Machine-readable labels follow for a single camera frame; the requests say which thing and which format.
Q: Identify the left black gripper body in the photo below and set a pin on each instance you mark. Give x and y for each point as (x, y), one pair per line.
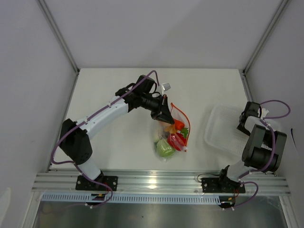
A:
(155, 105)

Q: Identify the orange carrot toy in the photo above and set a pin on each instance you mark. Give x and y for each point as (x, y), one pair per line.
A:
(181, 128)

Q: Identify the white daikon radish toy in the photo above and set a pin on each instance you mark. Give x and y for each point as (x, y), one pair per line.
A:
(156, 134)

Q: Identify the clear orange zip top bag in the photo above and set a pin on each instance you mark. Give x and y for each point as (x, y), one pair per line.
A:
(178, 114)

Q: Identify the red bell pepper toy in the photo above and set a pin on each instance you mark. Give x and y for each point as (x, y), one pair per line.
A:
(176, 141)

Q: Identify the green cabbage toy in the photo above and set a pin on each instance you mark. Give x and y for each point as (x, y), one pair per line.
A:
(164, 149)

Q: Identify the yellow ginger root toy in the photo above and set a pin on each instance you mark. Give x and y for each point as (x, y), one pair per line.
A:
(171, 129)

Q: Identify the purple onion toy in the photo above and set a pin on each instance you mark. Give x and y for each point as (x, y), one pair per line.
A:
(165, 134)

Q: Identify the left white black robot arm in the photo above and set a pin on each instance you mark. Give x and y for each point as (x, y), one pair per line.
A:
(75, 136)

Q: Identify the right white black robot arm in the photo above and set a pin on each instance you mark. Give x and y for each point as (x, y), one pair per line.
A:
(264, 149)

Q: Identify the white perforated plastic basket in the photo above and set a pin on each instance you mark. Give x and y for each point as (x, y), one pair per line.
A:
(221, 131)

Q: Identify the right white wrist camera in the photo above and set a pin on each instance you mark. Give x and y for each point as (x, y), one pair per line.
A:
(264, 113)

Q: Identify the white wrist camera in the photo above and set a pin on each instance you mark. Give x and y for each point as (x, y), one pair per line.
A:
(264, 113)
(165, 87)

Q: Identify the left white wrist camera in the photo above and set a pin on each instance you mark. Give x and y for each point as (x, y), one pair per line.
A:
(165, 87)

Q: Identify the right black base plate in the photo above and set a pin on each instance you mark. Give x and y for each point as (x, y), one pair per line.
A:
(213, 185)

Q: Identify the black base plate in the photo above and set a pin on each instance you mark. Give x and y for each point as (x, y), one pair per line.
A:
(84, 184)
(213, 185)

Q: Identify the aluminium mounting rail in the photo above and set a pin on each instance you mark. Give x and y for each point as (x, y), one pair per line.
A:
(160, 182)

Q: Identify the right aluminium frame post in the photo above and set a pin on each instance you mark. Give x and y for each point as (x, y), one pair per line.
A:
(283, 5)

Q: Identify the aluminium frame post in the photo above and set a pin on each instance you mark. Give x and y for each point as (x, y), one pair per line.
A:
(283, 5)
(57, 33)

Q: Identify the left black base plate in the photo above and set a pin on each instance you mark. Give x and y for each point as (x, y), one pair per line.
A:
(84, 184)

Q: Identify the white slotted cable duct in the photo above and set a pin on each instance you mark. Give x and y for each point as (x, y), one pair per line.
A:
(132, 198)

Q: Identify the left aluminium frame post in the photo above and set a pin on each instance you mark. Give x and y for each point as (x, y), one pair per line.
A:
(57, 33)

